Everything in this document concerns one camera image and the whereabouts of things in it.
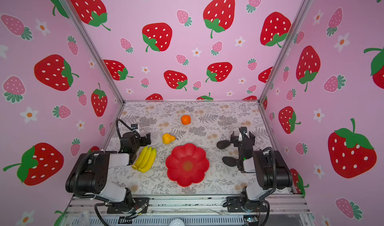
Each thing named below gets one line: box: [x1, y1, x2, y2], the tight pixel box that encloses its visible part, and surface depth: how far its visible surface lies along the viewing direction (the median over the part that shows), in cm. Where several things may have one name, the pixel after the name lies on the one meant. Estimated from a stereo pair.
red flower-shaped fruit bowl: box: [165, 143, 210, 188], surface depth 88 cm
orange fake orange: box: [181, 115, 192, 125], surface depth 106 cm
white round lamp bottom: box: [169, 218, 185, 226], surface depth 66 cm
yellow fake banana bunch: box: [131, 146, 157, 173], surface depth 90 cm
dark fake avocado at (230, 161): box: [222, 156, 237, 167], surface depth 88 cm
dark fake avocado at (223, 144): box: [216, 140, 231, 150], surface depth 96 cm
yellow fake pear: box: [162, 133, 179, 145], surface depth 97 cm
